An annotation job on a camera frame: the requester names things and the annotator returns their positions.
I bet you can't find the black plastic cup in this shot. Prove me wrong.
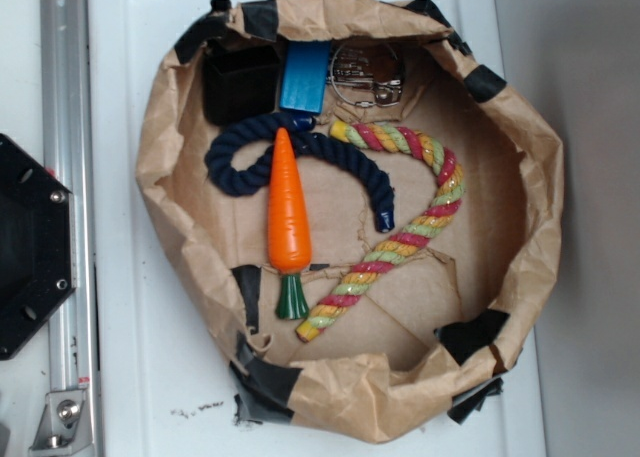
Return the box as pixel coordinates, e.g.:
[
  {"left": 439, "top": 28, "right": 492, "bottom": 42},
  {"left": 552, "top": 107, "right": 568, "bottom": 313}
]
[{"left": 202, "top": 41, "right": 281, "bottom": 126}]

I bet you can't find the black octagonal mounting plate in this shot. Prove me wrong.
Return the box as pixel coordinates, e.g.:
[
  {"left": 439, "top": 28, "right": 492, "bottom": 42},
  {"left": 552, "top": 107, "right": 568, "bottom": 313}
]
[{"left": 1, "top": 134, "right": 74, "bottom": 361}]

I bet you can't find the brown paper bag bin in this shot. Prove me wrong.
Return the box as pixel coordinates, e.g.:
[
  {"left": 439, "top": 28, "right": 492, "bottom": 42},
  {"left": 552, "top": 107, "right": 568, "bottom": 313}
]
[{"left": 136, "top": 0, "right": 564, "bottom": 444}]

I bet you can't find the blue rectangular block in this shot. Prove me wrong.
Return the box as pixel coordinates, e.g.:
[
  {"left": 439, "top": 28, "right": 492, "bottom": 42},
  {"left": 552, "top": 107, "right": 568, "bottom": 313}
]
[{"left": 279, "top": 41, "right": 331, "bottom": 115}]

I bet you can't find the orange plastic toy carrot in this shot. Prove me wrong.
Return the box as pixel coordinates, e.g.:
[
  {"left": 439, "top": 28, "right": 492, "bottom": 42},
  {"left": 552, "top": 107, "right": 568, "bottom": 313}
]
[{"left": 268, "top": 128, "right": 312, "bottom": 320}]

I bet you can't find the dark blue twisted rope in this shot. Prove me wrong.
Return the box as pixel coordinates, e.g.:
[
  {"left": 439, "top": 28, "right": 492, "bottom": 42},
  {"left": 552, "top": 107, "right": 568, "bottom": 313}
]
[{"left": 204, "top": 112, "right": 396, "bottom": 234}]

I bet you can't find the metal corner bracket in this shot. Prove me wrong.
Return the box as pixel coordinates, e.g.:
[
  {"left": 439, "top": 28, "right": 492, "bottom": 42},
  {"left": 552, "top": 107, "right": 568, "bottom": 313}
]
[{"left": 28, "top": 389, "right": 92, "bottom": 456}]

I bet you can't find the aluminium extrusion rail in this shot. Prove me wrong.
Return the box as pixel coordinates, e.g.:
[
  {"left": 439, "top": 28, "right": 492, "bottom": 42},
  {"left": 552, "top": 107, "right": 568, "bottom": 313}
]
[{"left": 40, "top": 0, "right": 104, "bottom": 456}]

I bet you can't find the multicolored twisted rope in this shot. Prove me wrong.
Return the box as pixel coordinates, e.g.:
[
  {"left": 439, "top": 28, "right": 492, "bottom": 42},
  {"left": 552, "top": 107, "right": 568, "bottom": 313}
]
[{"left": 295, "top": 119, "right": 466, "bottom": 343}]

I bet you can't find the silver metal clip with ring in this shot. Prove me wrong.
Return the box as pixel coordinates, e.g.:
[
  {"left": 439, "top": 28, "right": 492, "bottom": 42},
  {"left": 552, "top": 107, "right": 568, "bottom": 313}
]
[{"left": 326, "top": 43, "right": 406, "bottom": 108}]

